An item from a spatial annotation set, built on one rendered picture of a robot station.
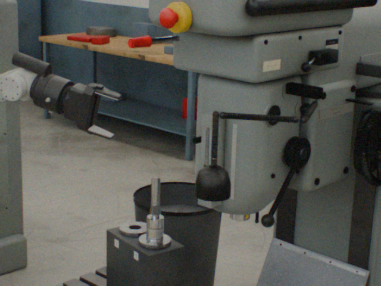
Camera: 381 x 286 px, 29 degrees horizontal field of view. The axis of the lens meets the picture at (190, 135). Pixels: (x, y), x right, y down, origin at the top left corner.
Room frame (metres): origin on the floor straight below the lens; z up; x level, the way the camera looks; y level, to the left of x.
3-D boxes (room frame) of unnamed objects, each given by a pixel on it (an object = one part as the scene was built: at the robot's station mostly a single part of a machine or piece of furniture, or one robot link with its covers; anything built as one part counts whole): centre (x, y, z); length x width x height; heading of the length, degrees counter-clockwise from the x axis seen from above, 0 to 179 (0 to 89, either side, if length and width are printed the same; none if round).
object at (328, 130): (1.78, -0.25, 1.47); 0.24 x 0.19 x 0.26; 48
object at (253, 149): (1.64, -0.13, 1.47); 0.21 x 0.19 x 0.32; 48
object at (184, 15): (1.47, 0.03, 1.76); 0.06 x 0.02 x 0.06; 48
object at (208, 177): (1.41, -0.05, 1.45); 0.07 x 0.07 x 0.06
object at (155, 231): (1.88, 0.09, 1.14); 0.05 x 0.05 x 0.06
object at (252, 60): (1.67, -0.15, 1.68); 0.34 x 0.24 x 0.10; 138
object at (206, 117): (1.56, -0.05, 1.45); 0.04 x 0.04 x 0.21; 48
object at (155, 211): (1.88, 0.09, 1.24); 0.03 x 0.03 x 0.11
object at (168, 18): (1.45, 0.05, 1.76); 0.04 x 0.03 x 0.04; 48
